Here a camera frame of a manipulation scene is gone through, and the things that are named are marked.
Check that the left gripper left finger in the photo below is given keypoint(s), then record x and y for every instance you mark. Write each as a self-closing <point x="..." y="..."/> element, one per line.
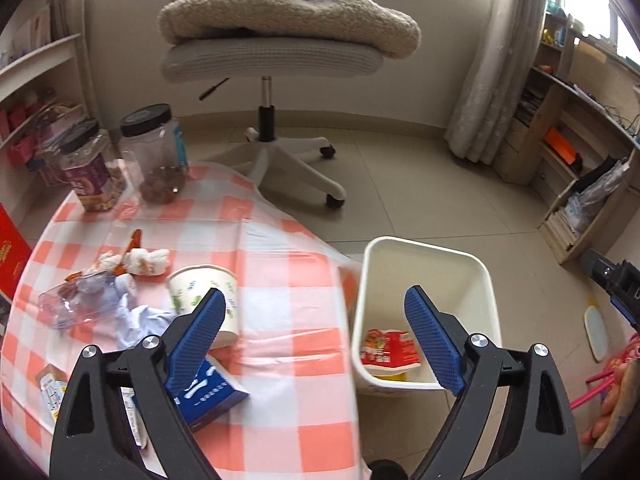
<point x="92" y="437"/>

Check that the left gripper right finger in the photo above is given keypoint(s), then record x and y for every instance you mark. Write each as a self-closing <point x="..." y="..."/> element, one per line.
<point x="536" y="438"/>

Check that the blue cigarette box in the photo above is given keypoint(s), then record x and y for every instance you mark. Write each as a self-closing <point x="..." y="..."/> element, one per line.
<point x="212" y="393"/>

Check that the clear plastic water bottle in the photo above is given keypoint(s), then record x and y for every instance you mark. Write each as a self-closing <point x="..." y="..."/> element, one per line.
<point x="63" y="310"/>

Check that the yellow snack wrapper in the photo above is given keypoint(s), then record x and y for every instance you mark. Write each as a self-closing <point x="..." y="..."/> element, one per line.
<point x="396" y="377"/>

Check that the small orange peel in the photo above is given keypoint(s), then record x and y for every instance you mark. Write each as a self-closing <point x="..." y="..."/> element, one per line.
<point x="79" y="282"/>

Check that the red snack bag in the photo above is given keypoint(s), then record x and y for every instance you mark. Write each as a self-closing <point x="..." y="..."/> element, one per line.
<point x="389" y="352"/>

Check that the white paper cup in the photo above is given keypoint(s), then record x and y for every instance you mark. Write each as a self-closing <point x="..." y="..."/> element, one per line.
<point x="188" y="286"/>

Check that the white tissue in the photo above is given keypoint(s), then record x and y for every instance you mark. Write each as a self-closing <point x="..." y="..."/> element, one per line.
<point x="142" y="262"/>
<point x="107" y="262"/>

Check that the long orange peel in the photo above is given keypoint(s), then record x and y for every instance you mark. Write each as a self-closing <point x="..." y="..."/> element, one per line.
<point x="134" y="243"/>

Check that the small milk carton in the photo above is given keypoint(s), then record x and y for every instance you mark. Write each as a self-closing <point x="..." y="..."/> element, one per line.
<point x="52" y="383"/>

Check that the blue white paper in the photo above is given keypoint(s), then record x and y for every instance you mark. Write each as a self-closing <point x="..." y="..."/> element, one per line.
<point x="132" y="321"/>

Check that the white trash bin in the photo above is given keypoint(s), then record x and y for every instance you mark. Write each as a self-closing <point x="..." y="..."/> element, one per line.
<point x="440" y="296"/>

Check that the person right hand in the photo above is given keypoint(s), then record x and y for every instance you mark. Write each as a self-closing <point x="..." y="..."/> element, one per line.
<point x="621" y="395"/>

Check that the white bathroom scale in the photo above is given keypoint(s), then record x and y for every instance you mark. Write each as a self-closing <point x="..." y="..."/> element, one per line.
<point x="596" y="332"/>

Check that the red stool leg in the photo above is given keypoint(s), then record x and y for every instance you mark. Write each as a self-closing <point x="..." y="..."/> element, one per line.
<point x="597" y="387"/>

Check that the wooden desk with shelves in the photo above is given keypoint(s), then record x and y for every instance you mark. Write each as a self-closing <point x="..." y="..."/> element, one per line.
<point x="577" y="111"/>

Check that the red white checkered tablecloth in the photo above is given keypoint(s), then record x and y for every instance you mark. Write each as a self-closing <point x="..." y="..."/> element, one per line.
<point x="292" y="355"/>

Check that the red gift box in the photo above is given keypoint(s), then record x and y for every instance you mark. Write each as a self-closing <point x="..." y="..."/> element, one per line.
<point x="14" y="254"/>

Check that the right grey curtain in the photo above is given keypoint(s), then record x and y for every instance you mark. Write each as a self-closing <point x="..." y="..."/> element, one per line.
<point x="496" y="78"/>

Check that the purple label nut jar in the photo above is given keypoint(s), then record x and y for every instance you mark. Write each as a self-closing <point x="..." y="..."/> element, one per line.
<point x="90" y="164"/>

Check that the clear jar with nuts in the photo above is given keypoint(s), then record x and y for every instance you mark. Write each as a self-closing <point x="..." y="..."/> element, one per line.
<point x="151" y="144"/>

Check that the grey mesh office chair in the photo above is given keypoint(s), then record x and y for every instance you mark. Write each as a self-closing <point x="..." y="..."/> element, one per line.
<point x="245" y="54"/>

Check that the beige fleece blanket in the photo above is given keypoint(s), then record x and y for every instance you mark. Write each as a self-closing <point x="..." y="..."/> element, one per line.
<point x="393" y="33"/>

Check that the white wall bookshelf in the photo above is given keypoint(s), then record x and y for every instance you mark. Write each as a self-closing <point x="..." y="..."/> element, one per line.
<point x="44" y="61"/>

